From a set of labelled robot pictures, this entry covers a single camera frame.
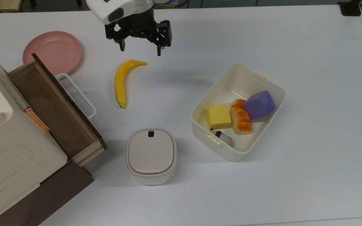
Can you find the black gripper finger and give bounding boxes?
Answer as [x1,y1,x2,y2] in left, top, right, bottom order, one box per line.
[105,24,128,51]
[143,20,172,57]

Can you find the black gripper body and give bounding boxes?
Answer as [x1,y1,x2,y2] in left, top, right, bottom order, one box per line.
[118,9,157,38]

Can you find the white plastic box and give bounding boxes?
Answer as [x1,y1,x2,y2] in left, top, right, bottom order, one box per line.
[191,63,286,162]

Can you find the yellow toy banana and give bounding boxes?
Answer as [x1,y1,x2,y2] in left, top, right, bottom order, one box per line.
[115,60,148,109]

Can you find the pink plate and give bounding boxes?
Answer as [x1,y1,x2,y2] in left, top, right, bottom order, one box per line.
[23,31,83,76]

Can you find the yellow cube block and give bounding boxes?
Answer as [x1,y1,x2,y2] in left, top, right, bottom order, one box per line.
[207,104,232,131]

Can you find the brown wooden drawer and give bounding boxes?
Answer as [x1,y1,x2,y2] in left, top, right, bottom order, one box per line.
[8,53,107,167]

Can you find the orange toy bread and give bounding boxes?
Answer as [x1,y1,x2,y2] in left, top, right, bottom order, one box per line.
[229,99,253,135]

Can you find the purple block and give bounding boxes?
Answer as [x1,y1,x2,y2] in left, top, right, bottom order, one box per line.
[243,90,276,120]

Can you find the cream lidded trash can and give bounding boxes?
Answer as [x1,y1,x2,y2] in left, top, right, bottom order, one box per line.
[125,128,178,186]

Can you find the cream and brown cabinet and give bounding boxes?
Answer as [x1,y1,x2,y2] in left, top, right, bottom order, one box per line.
[0,46,95,226]

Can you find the black pole stand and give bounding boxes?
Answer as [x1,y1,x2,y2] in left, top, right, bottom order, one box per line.
[338,0,362,17]

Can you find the white drawer handle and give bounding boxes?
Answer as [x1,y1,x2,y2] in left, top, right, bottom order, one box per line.
[55,73,97,119]

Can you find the copper cabinet handle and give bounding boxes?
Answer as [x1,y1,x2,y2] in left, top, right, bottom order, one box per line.
[23,107,51,133]

